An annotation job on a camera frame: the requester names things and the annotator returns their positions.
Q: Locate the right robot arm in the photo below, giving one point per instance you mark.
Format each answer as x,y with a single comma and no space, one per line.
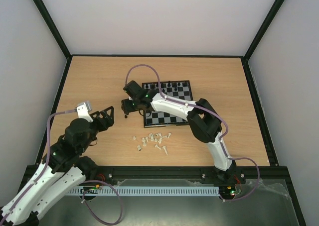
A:
204,122

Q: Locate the light blue cable duct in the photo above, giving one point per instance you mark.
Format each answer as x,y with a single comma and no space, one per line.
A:
146,191

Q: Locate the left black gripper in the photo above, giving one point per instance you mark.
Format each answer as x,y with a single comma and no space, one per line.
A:
110,121

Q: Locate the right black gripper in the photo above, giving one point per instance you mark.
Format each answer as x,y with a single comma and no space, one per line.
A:
127,106

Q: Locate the black aluminium frame rail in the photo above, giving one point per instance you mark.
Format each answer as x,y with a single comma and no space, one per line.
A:
208,174

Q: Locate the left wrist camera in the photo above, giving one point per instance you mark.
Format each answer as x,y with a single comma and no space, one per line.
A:
83,110

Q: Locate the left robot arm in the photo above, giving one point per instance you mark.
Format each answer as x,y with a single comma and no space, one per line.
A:
62,168

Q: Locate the clear plastic sheet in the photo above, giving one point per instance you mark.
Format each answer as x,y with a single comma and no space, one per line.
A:
264,189

